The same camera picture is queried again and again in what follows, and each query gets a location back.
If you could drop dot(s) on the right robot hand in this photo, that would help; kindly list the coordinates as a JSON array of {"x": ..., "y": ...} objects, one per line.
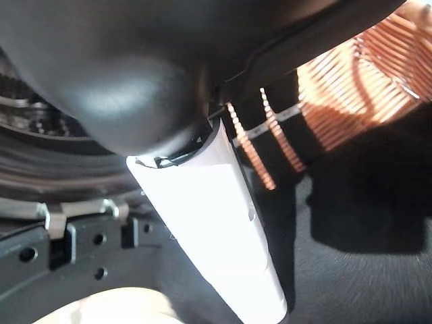
[{"x": 118, "y": 67}]

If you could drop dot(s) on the rectangular wicker laundry basket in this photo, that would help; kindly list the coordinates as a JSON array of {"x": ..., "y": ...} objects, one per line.
[{"x": 354, "y": 84}]

